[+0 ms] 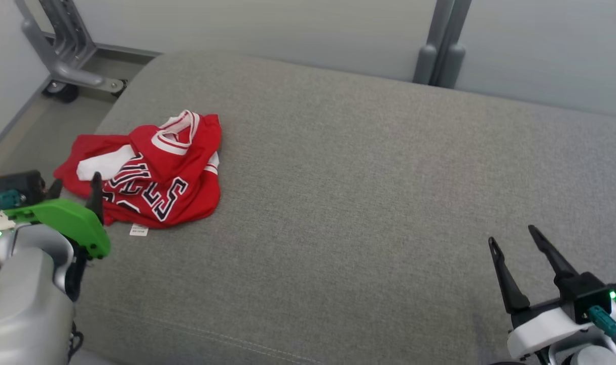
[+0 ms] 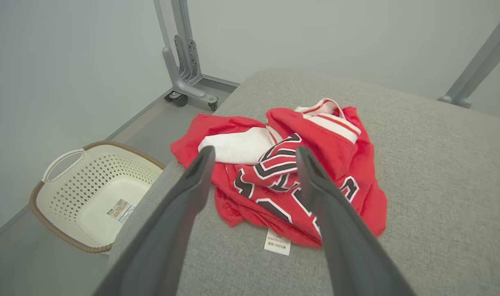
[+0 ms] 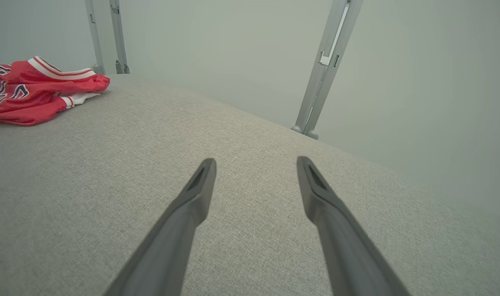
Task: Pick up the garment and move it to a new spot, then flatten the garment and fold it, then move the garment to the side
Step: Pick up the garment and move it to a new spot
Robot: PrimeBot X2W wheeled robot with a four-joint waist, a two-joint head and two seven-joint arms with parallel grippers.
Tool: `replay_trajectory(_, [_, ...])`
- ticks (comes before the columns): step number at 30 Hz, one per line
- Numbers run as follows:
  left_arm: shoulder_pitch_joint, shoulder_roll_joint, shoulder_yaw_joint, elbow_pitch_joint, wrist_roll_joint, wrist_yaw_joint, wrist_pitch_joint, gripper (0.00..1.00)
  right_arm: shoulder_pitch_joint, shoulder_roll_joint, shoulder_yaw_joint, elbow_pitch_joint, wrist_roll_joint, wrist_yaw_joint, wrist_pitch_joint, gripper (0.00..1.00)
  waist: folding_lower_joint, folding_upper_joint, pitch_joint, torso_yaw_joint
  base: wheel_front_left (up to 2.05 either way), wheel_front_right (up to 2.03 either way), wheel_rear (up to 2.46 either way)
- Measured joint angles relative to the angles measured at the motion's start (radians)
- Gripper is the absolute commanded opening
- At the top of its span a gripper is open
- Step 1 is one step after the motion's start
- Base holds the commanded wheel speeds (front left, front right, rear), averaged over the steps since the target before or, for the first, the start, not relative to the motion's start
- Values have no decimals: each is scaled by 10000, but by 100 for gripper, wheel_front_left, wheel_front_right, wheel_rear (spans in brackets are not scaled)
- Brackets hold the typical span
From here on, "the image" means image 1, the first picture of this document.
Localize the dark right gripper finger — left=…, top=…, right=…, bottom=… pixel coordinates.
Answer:
left=528, top=225, right=580, bottom=285
left=487, top=236, right=531, bottom=314

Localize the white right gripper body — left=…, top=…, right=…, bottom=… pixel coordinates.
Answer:
left=507, top=299, right=612, bottom=361

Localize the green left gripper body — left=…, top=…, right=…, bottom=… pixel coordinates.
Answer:
left=4, top=199, right=112, bottom=260

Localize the red Bulls jersey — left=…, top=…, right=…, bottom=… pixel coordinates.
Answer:
left=53, top=109, right=223, bottom=237

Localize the black caster wheel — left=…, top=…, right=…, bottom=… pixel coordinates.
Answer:
left=41, top=80, right=80, bottom=104

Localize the grey fabric sofa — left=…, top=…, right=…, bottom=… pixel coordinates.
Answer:
left=59, top=50, right=616, bottom=365

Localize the right camera cable teal plug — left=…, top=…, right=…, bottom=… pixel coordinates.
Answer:
left=587, top=305, right=616, bottom=352

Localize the grey metal wheeled frame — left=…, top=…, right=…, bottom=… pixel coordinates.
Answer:
left=15, top=0, right=161, bottom=97

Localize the grey partition post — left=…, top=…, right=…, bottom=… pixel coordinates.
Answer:
left=413, top=0, right=474, bottom=90

